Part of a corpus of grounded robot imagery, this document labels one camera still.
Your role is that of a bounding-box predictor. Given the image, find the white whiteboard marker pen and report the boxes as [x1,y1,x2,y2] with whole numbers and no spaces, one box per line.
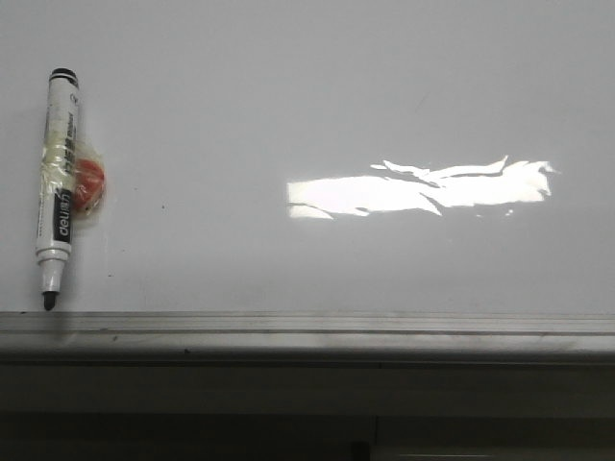
[36,67,80,311]

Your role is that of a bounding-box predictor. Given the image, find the white whiteboard with aluminium frame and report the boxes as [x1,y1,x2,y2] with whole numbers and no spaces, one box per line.
[1,1,614,363]

